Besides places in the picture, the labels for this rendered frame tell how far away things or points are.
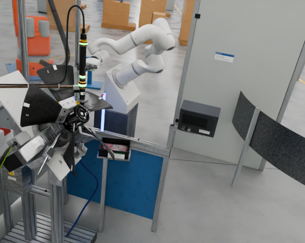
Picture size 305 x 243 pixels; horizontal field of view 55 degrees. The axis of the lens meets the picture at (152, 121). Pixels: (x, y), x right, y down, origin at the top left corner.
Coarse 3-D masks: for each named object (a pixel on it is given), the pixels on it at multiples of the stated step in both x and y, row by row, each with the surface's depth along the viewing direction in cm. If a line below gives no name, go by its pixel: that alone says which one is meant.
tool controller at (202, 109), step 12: (180, 108) 198; (192, 108) 198; (204, 108) 199; (216, 108) 200; (180, 120) 204; (192, 120) 201; (204, 120) 198; (216, 120) 195; (192, 132) 208; (204, 132) 204
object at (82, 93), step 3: (84, 30) 162; (81, 33) 163; (84, 33) 163; (81, 36) 163; (84, 36) 163; (81, 39) 163; (84, 39) 163; (81, 90) 177; (84, 90) 178; (81, 93) 178; (84, 93) 179; (81, 96) 179; (84, 96) 180; (81, 99) 180
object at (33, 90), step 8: (32, 88) 150; (32, 96) 150; (40, 96) 154; (48, 96) 157; (32, 104) 151; (40, 104) 154; (48, 104) 158; (56, 104) 162; (24, 112) 148; (32, 112) 152; (40, 112) 156; (48, 112) 160; (56, 112) 164; (24, 120) 149; (32, 120) 153; (40, 120) 158; (48, 120) 162
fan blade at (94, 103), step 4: (88, 92) 206; (88, 96) 202; (96, 96) 205; (88, 100) 198; (92, 100) 199; (96, 100) 201; (100, 100) 203; (104, 100) 206; (84, 104) 193; (88, 104) 194; (92, 104) 194; (96, 104) 196; (100, 104) 199; (104, 104) 201; (108, 104) 205; (88, 108) 189; (92, 108) 190; (96, 108) 192; (100, 108) 194; (104, 108) 197; (108, 108) 200; (112, 108) 204
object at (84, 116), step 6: (72, 108) 172; (78, 108) 174; (84, 108) 178; (72, 114) 170; (78, 114) 171; (84, 114) 176; (66, 120) 174; (72, 120) 171; (78, 120) 170; (84, 120) 174; (66, 126) 174; (72, 126) 177; (78, 126) 175
